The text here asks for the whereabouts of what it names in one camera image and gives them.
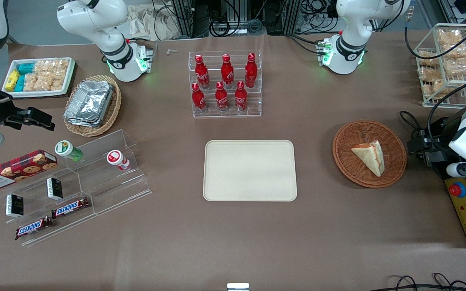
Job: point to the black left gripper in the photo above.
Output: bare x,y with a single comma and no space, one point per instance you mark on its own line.
437,152

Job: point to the triangle sandwich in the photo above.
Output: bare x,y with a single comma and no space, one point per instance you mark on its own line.
372,157

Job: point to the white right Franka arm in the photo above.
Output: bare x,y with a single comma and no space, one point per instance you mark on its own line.
95,20

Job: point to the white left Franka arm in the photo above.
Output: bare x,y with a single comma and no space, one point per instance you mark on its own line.
350,24

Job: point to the white snack tray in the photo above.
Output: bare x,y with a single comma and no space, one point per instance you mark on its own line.
34,94

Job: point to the dark tray under snack tray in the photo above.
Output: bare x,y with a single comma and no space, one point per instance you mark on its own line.
75,81

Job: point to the aluminium foil tray stack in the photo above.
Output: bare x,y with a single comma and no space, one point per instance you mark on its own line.
89,103

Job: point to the round brown wicker basket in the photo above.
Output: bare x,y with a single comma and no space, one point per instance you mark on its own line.
346,153

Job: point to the oval tan wicker basket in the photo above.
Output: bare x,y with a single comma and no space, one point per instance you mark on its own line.
113,109

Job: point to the beige rectangular tray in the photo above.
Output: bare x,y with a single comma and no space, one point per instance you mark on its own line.
249,169

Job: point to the black side platform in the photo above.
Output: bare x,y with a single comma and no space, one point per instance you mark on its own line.
443,123

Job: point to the clear rice cracker bag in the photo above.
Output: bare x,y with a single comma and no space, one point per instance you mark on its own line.
45,66
51,82
30,82
61,68

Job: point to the teal snack packet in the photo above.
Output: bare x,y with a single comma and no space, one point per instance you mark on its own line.
19,83
26,68

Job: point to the yellow snack packet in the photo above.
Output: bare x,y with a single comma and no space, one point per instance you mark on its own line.
11,80

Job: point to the green capped small bottle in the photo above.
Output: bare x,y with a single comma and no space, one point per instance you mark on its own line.
64,148

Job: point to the red tartan cookie box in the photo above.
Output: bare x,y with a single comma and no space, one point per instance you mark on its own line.
14,169

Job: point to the fried snack bag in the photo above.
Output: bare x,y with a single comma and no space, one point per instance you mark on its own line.
459,68
449,37
428,60
435,89
459,51
431,74

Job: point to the small black carton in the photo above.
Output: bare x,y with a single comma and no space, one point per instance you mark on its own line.
14,206
55,188

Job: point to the red capped small bottle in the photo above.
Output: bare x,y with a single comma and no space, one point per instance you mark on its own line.
115,157

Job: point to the Snickers chocolate bar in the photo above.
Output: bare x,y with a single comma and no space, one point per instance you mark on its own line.
34,227
70,207

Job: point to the clear acrylic stepped shelf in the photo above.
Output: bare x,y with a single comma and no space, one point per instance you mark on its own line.
107,190

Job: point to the beige crumpled cloth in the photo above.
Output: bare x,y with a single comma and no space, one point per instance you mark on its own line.
152,22

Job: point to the small clear plastic piece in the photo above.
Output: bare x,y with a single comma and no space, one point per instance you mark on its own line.
172,51

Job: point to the red cola bottle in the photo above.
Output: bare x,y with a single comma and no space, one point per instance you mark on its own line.
227,72
202,74
250,72
221,99
240,97
198,99

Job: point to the clear acrylic bottle rack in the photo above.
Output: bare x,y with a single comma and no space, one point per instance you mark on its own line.
225,115

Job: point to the small white metal block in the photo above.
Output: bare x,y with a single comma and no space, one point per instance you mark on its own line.
238,287

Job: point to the aluminium frame equipment rack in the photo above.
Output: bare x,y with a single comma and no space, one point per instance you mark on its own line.
233,16

